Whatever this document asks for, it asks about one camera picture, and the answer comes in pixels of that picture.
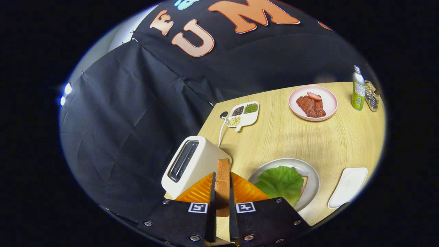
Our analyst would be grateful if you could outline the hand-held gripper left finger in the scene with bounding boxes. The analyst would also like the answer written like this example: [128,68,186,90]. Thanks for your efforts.
[137,172,217,247]

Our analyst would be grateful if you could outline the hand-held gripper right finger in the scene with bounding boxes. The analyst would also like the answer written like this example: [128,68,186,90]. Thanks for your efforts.
[228,172,311,247]

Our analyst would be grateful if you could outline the green lettuce leaf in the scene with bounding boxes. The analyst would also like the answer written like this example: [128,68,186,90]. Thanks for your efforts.
[254,166,305,208]

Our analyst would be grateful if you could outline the toasted bread slice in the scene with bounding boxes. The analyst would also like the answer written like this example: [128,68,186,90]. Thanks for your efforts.
[215,158,231,217]

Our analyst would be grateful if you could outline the round white plate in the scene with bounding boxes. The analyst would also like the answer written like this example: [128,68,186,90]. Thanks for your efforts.
[248,158,321,212]

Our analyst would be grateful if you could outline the white toaster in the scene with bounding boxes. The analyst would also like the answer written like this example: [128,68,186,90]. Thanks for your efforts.
[161,136,233,200]

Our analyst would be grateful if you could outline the white rectangular dish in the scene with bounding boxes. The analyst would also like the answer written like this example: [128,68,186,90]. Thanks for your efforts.
[328,167,368,209]

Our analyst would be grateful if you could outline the white divided seasoning tray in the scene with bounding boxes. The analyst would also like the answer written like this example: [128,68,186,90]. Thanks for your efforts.
[227,101,260,132]

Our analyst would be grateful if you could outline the black backdrop cloth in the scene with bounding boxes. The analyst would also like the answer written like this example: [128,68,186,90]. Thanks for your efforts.
[59,0,378,222]

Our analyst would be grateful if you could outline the brown meat slice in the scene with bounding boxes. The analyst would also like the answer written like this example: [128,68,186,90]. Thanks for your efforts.
[296,95,327,118]

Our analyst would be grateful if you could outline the pink plate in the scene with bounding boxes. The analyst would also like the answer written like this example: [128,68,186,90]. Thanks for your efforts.
[288,85,338,122]

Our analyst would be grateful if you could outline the green drink bottle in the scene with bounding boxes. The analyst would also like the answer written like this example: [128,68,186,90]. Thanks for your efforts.
[352,65,366,111]

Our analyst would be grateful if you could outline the ceiling light panel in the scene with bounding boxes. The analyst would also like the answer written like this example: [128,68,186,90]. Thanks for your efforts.
[60,82,73,107]

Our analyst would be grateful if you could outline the white toaster cable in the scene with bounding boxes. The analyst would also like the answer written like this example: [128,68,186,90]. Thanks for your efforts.
[218,111,229,148]

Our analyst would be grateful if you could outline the metal wire rack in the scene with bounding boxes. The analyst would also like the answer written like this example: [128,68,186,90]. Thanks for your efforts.
[364,81,381,112]

